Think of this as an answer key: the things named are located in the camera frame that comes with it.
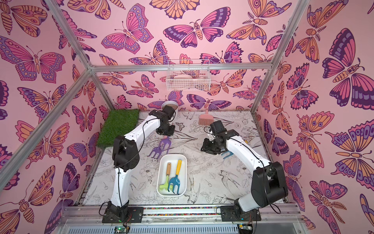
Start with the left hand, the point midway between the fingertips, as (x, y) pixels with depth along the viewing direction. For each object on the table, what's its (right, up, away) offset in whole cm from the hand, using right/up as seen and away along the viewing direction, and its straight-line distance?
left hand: (172, 132), depth 97 cm
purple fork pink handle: (-11, -12, +4) cm, 17 cm away
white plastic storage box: (-4, -16, -9) cm, 19 cm away
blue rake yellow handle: (+38, -14, -2) cm, 41 cm away
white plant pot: (-2, +21, +17) cm, 27 cm away
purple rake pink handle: (-4, -5, -4) cm, 8 cm away
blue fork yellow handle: (+4, -27, -13) cm, 30 cm away
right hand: (+18, -10, -13) cm, 24 cm away
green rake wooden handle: (-2, -28, -17) cm, 33 cm away
